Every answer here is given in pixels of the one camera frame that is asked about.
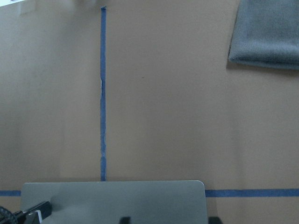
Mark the grey folded cloth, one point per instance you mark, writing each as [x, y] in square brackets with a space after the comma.
[266, 34]

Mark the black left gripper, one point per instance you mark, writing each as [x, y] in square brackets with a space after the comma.
[35, 214]

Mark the silver laptop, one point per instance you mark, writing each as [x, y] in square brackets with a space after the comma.
[141, 210]

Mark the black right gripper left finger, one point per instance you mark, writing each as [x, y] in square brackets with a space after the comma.
[124, 220]

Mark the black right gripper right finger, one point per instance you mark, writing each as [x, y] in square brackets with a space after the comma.
[214, 220]

